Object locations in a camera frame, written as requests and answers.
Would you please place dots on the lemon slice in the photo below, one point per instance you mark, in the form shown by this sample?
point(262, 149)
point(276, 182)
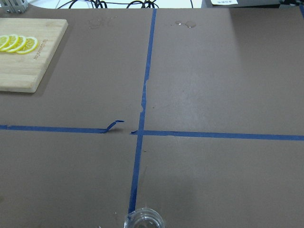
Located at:
point(30, 45)
point(13, 41)
point(20, 44)
point(4, 42)

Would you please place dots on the lemon slice top rightmost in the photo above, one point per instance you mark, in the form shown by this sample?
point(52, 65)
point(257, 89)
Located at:
point(4, 42)

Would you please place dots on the clear glass measuring cup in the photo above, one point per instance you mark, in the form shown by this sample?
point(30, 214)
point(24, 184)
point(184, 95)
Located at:
point(144, 218)

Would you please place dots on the bamboo cutting board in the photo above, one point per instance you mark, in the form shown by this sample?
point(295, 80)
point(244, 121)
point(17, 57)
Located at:
point(24, 72)

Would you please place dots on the lemon slice leftmost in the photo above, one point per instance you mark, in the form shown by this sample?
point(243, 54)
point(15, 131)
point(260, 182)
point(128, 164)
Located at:
point(30, 45)

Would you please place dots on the aluminium frame post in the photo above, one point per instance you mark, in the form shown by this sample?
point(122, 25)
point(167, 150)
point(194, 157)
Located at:
point(14, 6)

